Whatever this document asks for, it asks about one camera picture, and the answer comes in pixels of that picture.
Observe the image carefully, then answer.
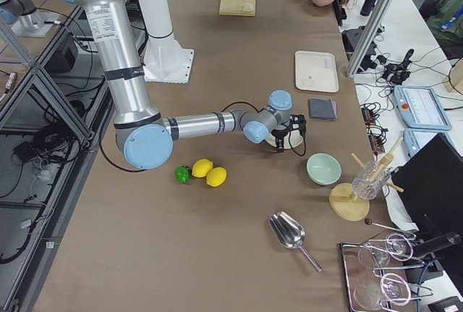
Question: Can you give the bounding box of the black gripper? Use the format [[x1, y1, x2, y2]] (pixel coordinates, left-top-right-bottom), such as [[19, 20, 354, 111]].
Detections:
[[273, 114, 306, 153]]

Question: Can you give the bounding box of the cream round plate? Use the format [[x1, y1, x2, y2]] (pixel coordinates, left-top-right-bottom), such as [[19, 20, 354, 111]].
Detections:
[[265, 124, 303, 150]]

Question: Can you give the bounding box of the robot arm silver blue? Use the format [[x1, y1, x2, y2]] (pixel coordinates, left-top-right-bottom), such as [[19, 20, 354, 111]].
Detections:
[[66, 0, 305, 169], [1, 0, 51, 38]]

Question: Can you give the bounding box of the cream rectangular tray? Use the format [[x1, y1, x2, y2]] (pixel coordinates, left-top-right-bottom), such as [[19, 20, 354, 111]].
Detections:
[[294, 51, 339, 93]]

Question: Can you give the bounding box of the metal glass rack tray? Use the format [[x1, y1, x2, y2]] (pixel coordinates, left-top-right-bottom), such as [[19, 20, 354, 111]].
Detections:
[[339, 232, 433, 311]]

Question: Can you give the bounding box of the mint green bowl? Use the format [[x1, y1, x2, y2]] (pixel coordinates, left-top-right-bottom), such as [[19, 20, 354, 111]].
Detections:
[[306, 153, 341, 185]]

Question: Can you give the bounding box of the grey folded cloth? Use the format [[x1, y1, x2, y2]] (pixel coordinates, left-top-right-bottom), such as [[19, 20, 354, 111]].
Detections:
[[308, 98, 337, 121]]

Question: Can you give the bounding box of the yellow lemon near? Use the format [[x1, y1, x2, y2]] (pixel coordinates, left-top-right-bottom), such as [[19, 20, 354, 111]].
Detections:
[[206, 167, 227, 187]]

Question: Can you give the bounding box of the yellow lemon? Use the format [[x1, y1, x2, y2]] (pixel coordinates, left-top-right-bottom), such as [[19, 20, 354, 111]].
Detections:
[[192, 159, 213, 178], [206, 167, 227, 187]]

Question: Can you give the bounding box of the yellow lemon far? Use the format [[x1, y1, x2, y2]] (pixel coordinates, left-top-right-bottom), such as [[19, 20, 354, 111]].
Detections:
[[192, 159, 213, 178]]

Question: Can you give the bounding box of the metal scoop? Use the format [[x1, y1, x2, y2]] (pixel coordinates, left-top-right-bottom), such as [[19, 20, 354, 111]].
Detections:
[[268, 211, 322, 273]]

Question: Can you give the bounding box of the wooden cup stand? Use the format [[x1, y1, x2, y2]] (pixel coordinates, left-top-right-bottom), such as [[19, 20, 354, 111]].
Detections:
[[329, 137, 404, 221]]

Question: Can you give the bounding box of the clear glass cup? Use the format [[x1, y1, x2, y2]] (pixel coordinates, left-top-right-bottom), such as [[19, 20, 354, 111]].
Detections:
[[352, 161, 391, 200]]

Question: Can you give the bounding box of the green lime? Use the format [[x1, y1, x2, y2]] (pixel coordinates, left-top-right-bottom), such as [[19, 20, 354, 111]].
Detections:
[[174, 166, 192, 184]]

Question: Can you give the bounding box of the teach pendant near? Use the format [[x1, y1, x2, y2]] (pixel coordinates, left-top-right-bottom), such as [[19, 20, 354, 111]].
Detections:
[[403, 128, 451, 158]]

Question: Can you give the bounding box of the teach pendant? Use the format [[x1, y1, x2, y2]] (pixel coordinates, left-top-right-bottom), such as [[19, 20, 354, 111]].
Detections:
[[403, 128, 451, 158], [393, 85, 452, 131]]

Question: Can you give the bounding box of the teach pendant far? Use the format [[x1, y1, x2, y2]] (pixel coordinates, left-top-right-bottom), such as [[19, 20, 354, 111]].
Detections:
[[393, 85, 452, 131]]

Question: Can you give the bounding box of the wooden cutting board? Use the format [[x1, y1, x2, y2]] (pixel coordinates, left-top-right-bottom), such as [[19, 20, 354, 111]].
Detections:
[[218, 0, 256, 17]]

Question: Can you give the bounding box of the black monitor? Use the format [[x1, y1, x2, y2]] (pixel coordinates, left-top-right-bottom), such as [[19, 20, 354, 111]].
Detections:
[[392, 133, 462, 234]]

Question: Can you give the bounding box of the seated person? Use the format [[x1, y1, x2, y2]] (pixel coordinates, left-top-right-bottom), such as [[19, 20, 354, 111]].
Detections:
[[419, 0, 462, 59]]

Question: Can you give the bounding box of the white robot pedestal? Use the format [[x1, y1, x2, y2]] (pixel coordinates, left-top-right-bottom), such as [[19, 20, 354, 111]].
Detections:
[[138, 0, 194, 84]]

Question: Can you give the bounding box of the aluminium frame post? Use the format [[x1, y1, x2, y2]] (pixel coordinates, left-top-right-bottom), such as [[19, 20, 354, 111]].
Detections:
[[346, 0, 392, 79]]

